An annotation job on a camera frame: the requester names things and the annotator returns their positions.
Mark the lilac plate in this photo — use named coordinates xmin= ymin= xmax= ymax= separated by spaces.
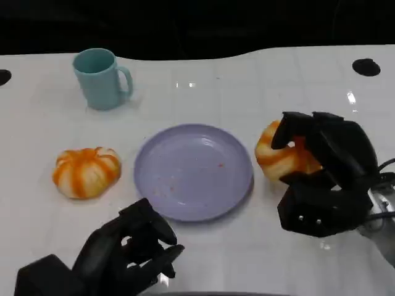
xmin=133 ymin=123 xmax=254 ymax=223

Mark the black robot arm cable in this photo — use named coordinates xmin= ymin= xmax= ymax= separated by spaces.
xmin=376 ymin=158 xmax=395 ymax=186

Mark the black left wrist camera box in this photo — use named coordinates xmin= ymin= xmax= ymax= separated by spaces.
xmin=14 ymin=253 xmax=87 ymax=296

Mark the orange and white bread roll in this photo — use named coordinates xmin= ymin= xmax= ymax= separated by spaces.
xmin=254 ymin=120 xmax=323 ymax=183
xmin=51 ymin=147 xmax=122 ymax=200

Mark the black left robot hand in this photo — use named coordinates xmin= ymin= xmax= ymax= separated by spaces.
xmin=72 ymin=197 xmax=186 ymax=296

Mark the pale green mug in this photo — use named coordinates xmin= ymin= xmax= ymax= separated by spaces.
xmin=72 ymin=47 xmax=134 ymax=111

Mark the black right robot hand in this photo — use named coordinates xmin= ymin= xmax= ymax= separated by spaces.
xmin=270 ymin=110 xmax=379 ymax=238

